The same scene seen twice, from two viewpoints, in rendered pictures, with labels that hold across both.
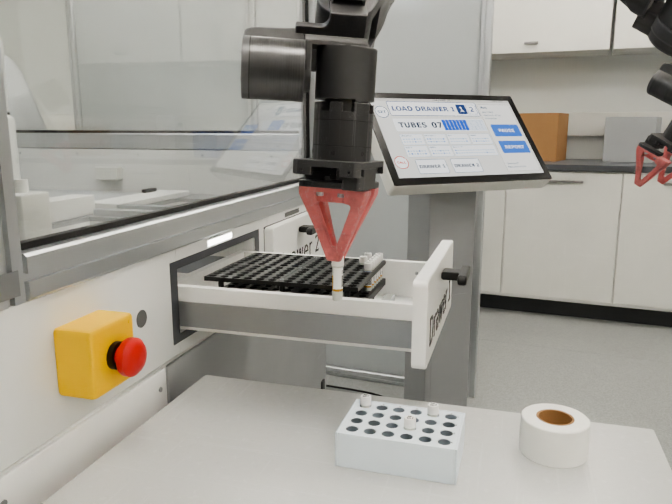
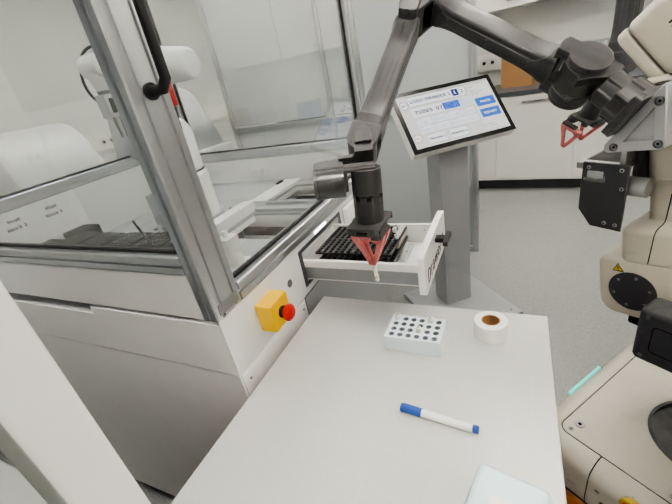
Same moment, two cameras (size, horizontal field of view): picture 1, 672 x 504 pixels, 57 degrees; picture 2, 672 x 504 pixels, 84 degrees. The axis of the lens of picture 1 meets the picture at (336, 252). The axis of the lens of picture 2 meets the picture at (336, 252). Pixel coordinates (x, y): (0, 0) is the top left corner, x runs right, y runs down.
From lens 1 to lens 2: 0.26 m
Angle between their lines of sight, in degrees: 18
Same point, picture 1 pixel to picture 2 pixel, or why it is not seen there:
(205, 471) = (329, 355)
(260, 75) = (324, 193)
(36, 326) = (247, 307)
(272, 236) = (347, 212)
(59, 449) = (267, 350)
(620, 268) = (577, 153)
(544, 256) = (524, 152)
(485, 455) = (456, 338)
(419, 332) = (422, 279)
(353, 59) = (368, 177)
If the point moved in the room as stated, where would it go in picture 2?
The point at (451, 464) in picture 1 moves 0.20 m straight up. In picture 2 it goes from (437, 349) to (431, 268)
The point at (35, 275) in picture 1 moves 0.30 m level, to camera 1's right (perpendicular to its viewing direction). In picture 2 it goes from (242, 287) to (381, 274)
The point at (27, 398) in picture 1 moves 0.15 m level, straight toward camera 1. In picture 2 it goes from (250, 336) to (263, 380)
